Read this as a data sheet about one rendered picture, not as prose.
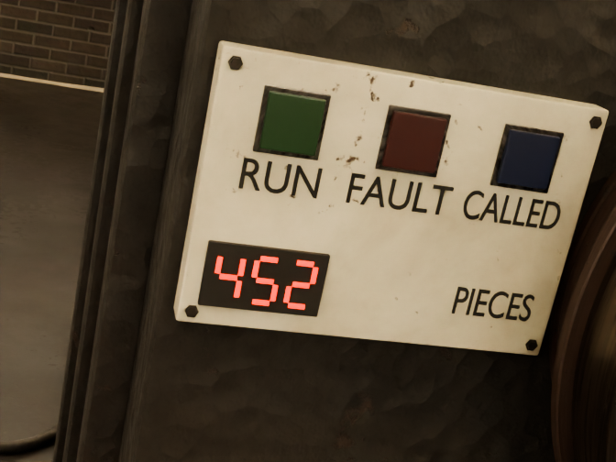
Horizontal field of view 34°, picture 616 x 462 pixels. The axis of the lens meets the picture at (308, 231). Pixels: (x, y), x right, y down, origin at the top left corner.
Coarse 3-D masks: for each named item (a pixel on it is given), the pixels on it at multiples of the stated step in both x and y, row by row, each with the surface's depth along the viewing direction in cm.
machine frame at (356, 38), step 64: (128, 0) 88; (192, 0) 68; (256, 0) 61; (320, 0) 62; (384, 0) 62; (448, 0) 63; (512, 0) 64; (576, 0) 65; (128, 64) 89; (192, 64) 64; (384, 64) 64; (448, 64) 65; (512, 64) 66; (576, 64) 67; (128, 128) 71; (192, 128) 63; (128, 192) 72; (192, 192) 64; (128, 256) 73; (128, 320) 75; (64, 384) 122; (128, 384) 77; (192, 384) 69; (256, 384) 70; (320, 384) 71; (384, 384) 72; (448, 384) 73; (512, 384) 74; (64, 448) 103; (128, 448) 73; (192, 448) 70; (256, 448) 71; (320, 448) 72; (384, 448) 74; (448, 448) 75; (512, 448) 76
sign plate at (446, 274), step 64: (256, 64) 60; (320, 64) 61; (256, 128) 61; (384, 128) 63; (448, 128) 64; (512, 128) 65; (576, 128) 66; (256, 192) 63; (320, 192) 64; (384, 192) 65; (448, 192) 66; (512, 192) 67; (576, 192) 68; (192, 256) 63; (256, 256) 64; (320, 256) 65; (384, 256) 66; (448, 256) 67; (512, 256) 68; (192, 320) 65; (256, 320) 66; (320, 320) 67; (384, 320) 68; (448, 320) 69; (512, 320) 70
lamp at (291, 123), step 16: (272, 96) 60; (288, 96) 61; (304, 96) 61; (272, 112) 61; (288, 112) 61; (304, 112) 61; (320, 112) 61; (272, 128) 61; (288, 128) 61; (304, 128) 62; (320, 128) 62; (272, 144) 62; (288, 144) 62; (304, 144) 62
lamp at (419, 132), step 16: (400, 112) 63; (400, 128) 63; (416, 128) 63; (432, 128) 63; (400, 144) 63; (416, 144) 63; (432, 144) 64; (384, 160) 63; (400, 160) 64; (416, 160) 64; (432, 160) 64
